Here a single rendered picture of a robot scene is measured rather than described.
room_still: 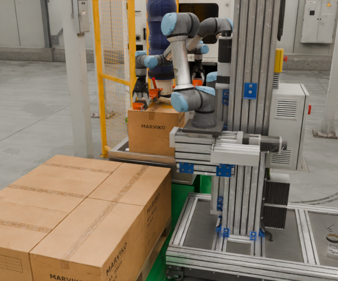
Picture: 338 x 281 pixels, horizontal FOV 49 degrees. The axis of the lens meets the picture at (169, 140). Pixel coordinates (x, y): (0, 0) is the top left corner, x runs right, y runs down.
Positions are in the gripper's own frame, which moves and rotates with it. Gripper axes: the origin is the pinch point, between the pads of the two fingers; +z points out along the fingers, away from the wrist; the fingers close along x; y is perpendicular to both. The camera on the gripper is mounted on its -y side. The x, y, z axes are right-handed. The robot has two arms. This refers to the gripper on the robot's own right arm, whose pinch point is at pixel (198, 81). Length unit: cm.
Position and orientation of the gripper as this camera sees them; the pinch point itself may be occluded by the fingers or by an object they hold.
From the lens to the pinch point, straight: 334.9
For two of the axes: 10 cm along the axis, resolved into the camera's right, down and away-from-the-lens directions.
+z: 0.0, 9.4, 3.4
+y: -2.2, 3.3, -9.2
